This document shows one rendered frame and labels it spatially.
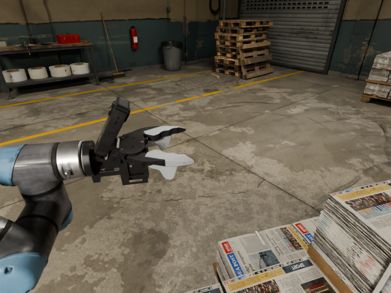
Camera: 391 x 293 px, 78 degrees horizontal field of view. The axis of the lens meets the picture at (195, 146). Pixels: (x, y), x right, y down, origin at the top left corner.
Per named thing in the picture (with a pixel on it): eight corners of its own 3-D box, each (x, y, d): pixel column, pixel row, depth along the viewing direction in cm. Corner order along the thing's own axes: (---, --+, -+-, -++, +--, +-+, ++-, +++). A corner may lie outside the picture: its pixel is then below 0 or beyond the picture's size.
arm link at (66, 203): (23, 253, 47) (1, 211, 42) (43, 212, 57) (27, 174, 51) (66, 246, 48) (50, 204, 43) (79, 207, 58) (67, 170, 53)
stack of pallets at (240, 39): (241, 65, 760) (245, 19, 697) (267, 70, 699) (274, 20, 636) (212, 72, 681) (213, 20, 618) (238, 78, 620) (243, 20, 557)
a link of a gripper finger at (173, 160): (194, 178, 49) (152, 168, 51) (195, 155, 46) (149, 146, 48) (189, 189, 47) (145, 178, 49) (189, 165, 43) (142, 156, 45)
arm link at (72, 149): (63, 134, 48) (51, 160, 42) (87, 132, 49) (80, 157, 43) (73, 163, 53) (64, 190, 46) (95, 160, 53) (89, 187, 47)
